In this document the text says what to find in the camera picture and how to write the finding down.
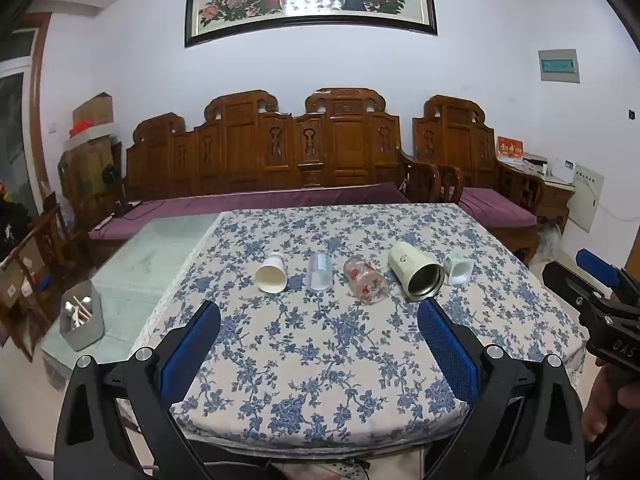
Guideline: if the red-printed glass cup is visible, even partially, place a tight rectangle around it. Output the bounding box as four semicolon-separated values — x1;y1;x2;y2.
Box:
343;256;390;306

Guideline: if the short purple seat cushion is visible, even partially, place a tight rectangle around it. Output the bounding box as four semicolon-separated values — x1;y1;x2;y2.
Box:
457;187;538;233

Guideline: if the grey wall panel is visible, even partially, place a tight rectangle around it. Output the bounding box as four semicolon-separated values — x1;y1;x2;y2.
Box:
538;49;581;84

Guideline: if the cream steel-lined cup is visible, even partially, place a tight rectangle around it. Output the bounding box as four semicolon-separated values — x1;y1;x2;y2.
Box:
388;241;446;302

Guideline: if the clear plastic cup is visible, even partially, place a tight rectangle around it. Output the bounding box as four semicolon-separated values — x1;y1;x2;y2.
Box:
305;252;333;292

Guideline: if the long purple seat cushion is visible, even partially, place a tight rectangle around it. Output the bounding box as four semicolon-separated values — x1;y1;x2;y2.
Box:
89;182;412;241

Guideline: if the blue floral tablecloth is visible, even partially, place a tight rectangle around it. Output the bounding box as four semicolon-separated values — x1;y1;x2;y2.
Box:
132;203;588;448

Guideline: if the white spoon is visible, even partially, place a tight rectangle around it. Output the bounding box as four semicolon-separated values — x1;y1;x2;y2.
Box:
64;297;93;332

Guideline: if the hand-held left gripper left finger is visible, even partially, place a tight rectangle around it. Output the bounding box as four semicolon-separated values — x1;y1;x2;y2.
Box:
54;300;222;480

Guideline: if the white device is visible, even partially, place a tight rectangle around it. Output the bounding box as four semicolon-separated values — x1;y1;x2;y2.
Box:
547;158;581;184

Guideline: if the black fan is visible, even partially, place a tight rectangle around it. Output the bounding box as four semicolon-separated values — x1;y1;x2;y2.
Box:
101;164;135;218

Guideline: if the cardboard box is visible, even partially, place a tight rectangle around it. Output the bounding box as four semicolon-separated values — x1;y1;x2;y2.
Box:
72;92;115;128

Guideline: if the white paper cup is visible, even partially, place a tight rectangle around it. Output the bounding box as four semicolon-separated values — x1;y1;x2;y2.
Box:
255;252;289;293

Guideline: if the wooden side table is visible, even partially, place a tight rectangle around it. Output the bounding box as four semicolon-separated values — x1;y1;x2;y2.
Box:
495;157;576;235

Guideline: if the grey utensil holder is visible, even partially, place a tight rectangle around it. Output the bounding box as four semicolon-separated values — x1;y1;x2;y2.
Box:
59;280;106;352

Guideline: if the framed floral painting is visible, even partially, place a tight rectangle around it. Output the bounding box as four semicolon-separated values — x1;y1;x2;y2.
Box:
184;0;439;49

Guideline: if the small white square cup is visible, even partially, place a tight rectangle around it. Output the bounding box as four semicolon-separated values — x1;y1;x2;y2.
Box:
444;254;473;287

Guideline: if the white power strip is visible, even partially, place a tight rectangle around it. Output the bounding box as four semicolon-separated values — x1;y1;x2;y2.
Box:
320;460;372;480

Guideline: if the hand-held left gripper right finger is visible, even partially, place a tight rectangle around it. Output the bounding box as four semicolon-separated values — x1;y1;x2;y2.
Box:
417;297;586;480

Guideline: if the wooden chair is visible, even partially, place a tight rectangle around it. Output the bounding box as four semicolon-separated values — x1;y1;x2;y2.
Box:
0;205;92;361

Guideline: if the red box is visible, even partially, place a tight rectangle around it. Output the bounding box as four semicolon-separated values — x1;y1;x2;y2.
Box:
496;136;525;162

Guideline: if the carved wooden sofa bench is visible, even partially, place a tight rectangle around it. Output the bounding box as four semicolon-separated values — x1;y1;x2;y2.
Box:
89;89;441;266

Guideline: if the white wall distribution box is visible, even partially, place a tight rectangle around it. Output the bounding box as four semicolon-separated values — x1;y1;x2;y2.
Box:
567;170;605;233

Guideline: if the clear plastic bag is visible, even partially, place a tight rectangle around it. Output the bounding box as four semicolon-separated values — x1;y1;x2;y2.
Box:
537;222;564;262

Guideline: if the carved wooden armchair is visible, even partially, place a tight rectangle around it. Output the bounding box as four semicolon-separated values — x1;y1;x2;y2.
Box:
411;95;548;266

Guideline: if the wooden cabinet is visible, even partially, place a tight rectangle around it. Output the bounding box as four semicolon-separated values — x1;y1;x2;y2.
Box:
57;135;123;221

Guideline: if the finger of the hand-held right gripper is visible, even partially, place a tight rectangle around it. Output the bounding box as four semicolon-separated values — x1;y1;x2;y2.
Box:
575;248;640;306
542;260;616;318

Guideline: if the person's right hand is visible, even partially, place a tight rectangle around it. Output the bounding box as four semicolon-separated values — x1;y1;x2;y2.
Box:
582;357;615;443

